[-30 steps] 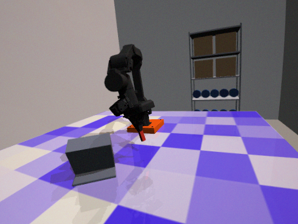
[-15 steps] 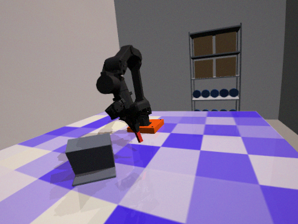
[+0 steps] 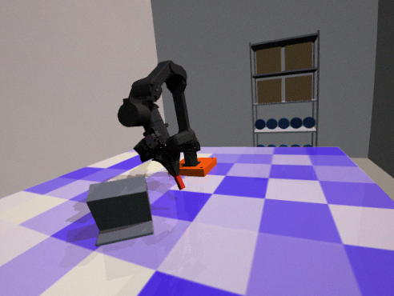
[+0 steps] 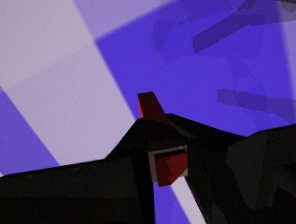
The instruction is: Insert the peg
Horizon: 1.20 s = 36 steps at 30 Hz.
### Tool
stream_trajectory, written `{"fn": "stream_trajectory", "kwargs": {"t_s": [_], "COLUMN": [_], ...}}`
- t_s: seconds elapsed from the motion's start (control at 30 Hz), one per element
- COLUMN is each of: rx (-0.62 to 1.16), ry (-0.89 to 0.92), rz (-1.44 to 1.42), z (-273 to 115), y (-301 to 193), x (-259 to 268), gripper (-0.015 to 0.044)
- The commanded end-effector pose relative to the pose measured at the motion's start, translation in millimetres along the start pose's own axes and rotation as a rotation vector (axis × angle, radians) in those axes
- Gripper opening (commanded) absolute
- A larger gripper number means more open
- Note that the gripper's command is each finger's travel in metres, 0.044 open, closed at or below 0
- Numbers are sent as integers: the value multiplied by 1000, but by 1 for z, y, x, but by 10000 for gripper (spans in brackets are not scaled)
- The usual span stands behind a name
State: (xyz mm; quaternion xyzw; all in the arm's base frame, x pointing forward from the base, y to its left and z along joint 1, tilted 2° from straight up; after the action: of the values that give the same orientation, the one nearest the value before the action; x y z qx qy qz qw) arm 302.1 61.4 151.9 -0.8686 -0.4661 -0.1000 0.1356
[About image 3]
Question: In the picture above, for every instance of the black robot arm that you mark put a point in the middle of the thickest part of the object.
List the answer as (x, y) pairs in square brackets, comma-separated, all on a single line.
[(139, 109)]

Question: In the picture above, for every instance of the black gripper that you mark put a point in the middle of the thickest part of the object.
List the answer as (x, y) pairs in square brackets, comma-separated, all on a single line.
[(169, 153)]

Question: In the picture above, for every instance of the black sloped panel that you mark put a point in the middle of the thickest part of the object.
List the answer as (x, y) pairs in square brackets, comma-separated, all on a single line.
[(121, 210)]

